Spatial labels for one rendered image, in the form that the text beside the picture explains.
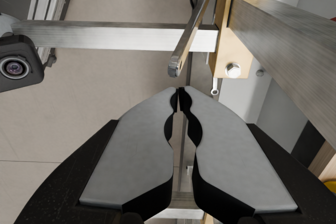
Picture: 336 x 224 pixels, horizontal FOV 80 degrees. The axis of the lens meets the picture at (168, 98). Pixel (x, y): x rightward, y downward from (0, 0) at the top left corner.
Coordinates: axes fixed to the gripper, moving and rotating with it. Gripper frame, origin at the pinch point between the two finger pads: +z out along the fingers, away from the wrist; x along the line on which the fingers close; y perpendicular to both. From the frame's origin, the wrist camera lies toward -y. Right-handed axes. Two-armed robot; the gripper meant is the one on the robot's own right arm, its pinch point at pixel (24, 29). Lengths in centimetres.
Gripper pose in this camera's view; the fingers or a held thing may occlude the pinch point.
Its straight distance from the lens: 38.1
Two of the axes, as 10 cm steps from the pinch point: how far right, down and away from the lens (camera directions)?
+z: 0.2, -5.6, 8.3
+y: -10.0, -0.3, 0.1
